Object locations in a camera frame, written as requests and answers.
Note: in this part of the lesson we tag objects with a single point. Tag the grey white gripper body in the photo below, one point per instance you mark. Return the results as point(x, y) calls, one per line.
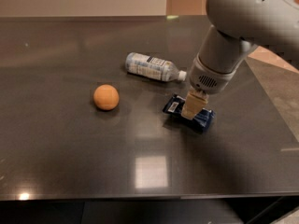
point(207, 78)

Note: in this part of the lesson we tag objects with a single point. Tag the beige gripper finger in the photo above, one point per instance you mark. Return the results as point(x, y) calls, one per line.
point(194, 103)

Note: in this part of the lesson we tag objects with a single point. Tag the blue rxbar blueberry wrapper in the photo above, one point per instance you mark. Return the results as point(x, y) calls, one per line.
point(200, 123)

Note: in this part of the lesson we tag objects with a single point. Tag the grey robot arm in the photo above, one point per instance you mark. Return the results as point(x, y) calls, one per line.
point(238, 27)

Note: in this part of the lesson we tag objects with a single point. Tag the clear plastic water bottle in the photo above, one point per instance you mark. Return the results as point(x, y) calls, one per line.
point(154, 68)

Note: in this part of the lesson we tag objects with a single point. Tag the orange ball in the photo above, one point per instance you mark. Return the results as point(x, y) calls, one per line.
point(106, 97)

